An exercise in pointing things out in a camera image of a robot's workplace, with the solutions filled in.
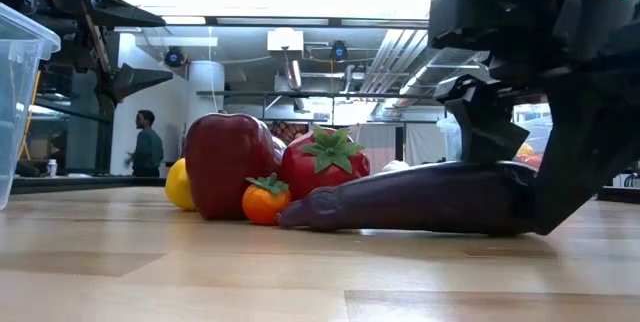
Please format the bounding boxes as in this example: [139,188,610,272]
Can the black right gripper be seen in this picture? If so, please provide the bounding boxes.
[428,0,640,166]

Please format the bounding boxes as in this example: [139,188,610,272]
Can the purple toy eggplant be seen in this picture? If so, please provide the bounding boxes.
[277,160,539,237]

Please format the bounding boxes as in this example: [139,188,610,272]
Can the yellow toy lemon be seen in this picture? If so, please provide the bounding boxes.
[164,157,197,212]

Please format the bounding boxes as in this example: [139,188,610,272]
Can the red toy strawberry green leaves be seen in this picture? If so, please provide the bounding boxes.
[278,124,372,202]

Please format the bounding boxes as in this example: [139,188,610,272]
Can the large dark red toy apple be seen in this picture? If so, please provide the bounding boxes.
[269,135,288,173]

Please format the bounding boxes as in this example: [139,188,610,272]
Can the small orange fruit green leaf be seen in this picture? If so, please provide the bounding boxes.
[241,172,293,227]

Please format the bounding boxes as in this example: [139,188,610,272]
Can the clear plastic bin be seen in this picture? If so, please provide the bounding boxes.
[0,1,62,212]
[436,103,554,171]

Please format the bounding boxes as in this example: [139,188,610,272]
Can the round blue black device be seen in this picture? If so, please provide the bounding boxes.
[329,40,349,62]
[163,46,186,68]

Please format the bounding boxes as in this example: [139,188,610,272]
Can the white curtain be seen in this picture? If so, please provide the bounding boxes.
[349,122,397,171]
[404,122,448,168]

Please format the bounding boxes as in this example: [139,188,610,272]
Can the white ceiling light strip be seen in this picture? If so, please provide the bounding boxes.
[162,15,207,26]

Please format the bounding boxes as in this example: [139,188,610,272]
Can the white round column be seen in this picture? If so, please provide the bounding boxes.
[185,60,226,128]

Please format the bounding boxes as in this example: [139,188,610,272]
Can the standing person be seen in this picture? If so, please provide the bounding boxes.
[124,109,165,178]

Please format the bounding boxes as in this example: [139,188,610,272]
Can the silver ceiling ducts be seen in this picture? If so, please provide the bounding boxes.
[359,29,431,94]

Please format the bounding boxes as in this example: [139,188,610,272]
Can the white ceiling box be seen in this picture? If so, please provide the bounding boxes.
[267,28,305,53]

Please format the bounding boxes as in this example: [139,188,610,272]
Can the black overhead beam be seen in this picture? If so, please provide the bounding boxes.
[113,14,431,31]

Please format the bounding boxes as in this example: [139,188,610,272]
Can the yellow cable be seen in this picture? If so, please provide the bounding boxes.
[18,69,42,161]

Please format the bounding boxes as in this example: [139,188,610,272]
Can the black aluminium table frame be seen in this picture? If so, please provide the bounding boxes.
[10,175,640,204]

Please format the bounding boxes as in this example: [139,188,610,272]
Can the black horizontal rail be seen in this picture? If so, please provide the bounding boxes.
[196,89,441,101]

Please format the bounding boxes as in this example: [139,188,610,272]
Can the patterned wall tapestry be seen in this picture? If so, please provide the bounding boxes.
[269,120,310,146]

